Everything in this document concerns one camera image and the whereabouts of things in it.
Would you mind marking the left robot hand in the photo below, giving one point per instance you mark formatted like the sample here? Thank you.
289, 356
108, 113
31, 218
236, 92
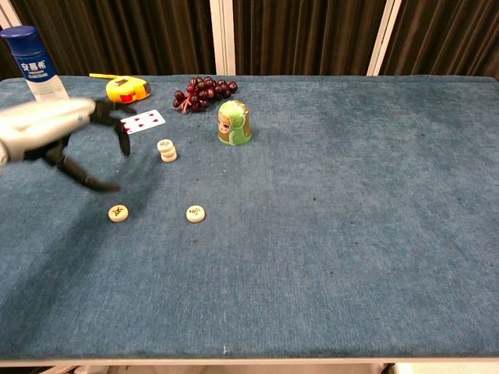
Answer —
39, 124

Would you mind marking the clear bottle with blue cap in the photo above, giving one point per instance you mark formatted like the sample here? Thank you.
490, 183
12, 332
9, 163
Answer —
35, 70

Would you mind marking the black pleated curtain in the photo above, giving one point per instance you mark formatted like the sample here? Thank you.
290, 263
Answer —
117, 35
304, 35
8, 58
448, 35

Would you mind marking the yellow tape measure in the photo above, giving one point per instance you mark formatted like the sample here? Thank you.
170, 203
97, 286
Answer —
124, 91

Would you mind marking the red hearts playing card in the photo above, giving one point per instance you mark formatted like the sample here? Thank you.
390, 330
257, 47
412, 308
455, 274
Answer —
146, 118

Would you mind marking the dark red grape bunch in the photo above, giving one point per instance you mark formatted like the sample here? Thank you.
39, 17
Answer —
202, 93

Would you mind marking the green matryoshka doll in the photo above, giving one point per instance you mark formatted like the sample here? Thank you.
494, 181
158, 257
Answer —
234, 124

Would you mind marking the blue table cloth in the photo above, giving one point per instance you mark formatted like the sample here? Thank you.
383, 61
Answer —
312, 233

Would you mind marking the white frame post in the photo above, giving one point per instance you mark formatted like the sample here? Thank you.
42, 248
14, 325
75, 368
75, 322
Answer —
384, 39
8, 15
223, 35

